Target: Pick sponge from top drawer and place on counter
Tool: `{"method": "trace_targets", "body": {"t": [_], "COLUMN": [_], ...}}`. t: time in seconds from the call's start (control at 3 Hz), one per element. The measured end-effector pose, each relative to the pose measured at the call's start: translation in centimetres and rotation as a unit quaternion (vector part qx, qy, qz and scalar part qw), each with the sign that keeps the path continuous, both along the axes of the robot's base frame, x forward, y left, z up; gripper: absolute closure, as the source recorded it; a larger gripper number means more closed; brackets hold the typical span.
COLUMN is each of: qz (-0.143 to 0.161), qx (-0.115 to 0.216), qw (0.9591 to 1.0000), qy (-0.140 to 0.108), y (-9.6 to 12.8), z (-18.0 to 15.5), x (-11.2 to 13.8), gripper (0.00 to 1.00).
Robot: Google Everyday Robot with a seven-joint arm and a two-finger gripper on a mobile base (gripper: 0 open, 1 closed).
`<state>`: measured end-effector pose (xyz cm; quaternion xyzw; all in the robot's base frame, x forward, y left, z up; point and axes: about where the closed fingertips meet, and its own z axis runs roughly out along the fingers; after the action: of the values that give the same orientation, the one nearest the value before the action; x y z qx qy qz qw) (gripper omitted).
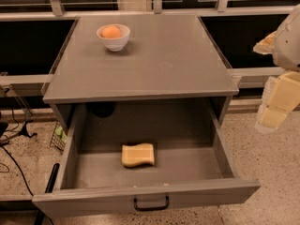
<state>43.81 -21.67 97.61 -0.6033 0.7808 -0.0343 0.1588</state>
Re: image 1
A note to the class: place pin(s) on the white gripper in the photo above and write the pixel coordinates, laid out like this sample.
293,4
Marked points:
289,46

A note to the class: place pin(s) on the yellow sponge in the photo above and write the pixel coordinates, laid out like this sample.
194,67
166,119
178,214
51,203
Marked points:
137,155

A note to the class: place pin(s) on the open grey top drawer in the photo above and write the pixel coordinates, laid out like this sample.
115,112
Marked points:
193,164

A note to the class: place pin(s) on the black bar beside drawer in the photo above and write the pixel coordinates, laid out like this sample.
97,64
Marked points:
49,188

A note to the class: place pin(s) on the grey cabinet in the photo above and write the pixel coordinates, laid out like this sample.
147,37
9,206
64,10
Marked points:
167,56

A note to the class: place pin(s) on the white ceramic bowl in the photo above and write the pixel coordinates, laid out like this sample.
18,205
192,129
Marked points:
115,44

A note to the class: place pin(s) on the orange fruit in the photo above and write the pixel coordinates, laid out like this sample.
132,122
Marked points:
111,31

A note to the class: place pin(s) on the black stand base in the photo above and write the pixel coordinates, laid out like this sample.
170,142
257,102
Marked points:
22,132

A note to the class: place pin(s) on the black drawer handle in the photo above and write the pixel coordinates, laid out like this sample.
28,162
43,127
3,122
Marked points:
152,204

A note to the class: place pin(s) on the wire basket with green item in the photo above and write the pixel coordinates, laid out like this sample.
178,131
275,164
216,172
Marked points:
58,139

